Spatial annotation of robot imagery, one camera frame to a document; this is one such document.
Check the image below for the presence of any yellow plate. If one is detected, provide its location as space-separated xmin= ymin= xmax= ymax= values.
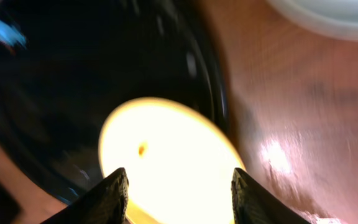
xmin=99 ymin=98 xmax=243 ymax=223

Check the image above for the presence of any black round tray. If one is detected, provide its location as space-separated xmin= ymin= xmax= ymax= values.
xmin=0 ymin=0 xmax=229 ymax=204

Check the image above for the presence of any light blue plate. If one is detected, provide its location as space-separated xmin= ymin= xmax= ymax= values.
xmin=268 ymin=0 xmax=358 ymax=41

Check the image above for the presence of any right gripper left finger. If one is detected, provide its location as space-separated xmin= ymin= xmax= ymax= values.
xmin=42 ymin=167 xmax=129 ymax=224

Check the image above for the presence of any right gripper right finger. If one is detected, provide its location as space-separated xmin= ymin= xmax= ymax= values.
xmin=231 ymin=168 xmax=309 ymax=224

